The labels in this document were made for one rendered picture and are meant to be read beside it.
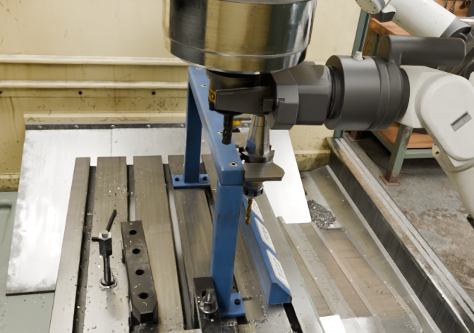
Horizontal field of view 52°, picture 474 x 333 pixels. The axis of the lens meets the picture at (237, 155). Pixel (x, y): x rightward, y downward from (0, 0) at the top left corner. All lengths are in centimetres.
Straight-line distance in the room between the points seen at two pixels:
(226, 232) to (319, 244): 65
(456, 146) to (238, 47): 29
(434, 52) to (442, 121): 8
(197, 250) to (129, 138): 66
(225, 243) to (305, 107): 39
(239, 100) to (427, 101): 21
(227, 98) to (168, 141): 115
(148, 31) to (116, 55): 13
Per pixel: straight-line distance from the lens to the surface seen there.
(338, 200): 177
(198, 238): 114
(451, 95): 59
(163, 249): 111
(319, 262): 139
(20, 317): 141
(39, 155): 166
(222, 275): 92
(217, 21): 46
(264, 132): 82
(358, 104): 56
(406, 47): 60
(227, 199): 81
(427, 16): 126
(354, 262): 145
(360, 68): 57
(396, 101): 58
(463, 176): 68
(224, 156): 81
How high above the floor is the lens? 164
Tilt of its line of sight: 30 degrees down
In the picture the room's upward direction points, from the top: 6 degrees clockwise
